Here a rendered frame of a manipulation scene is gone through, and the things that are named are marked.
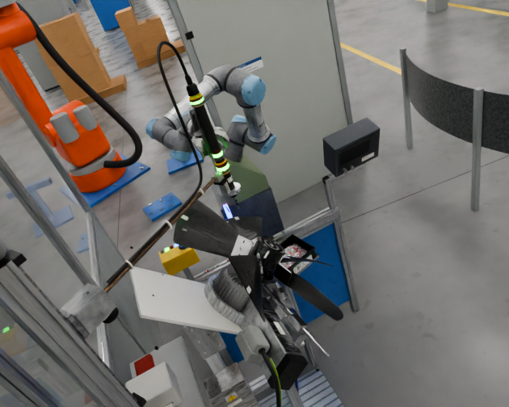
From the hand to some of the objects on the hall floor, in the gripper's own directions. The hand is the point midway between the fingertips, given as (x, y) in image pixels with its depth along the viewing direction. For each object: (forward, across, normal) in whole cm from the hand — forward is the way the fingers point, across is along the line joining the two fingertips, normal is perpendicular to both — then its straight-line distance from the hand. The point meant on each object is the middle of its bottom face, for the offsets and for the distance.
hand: (214, 144), depth 132 cm
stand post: (+11, +10, -166) cm, 167 cm away
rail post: (-39, -53, -166) cm, 179 cm away
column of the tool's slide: (+38, +59, -166) cm, 180 cm away
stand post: (+11, +34, -166) cm, 170 cm away
